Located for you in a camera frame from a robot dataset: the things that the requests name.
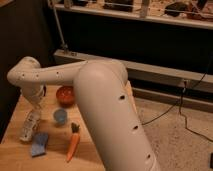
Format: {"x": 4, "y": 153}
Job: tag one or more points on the orange bowl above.
{"x": 65, "y": 95}

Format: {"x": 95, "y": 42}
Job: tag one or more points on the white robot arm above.
{"x": 100, "y": 94}

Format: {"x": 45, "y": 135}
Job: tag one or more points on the white bottle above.
{"x": 30, "y": 125}

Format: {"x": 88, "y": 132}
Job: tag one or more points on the blue sponge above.
{"x": 38, "y": 147}

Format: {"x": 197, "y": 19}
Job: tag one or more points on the toy carrot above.
{"x": 75, "y": 138}

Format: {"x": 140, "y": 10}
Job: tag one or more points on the wooden shelf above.
{"x": 141, "y": 14}

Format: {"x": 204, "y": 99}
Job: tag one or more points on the black white striped block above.
{"x": 44, "y": 91}

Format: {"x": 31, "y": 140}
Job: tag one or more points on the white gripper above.
{"x": 34, "y": 95}

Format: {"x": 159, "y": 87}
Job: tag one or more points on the metal stand pole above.
{"x": 64, "y": 46}

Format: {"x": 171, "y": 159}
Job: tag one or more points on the small blue cup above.
{"x": 60, "y": 116}

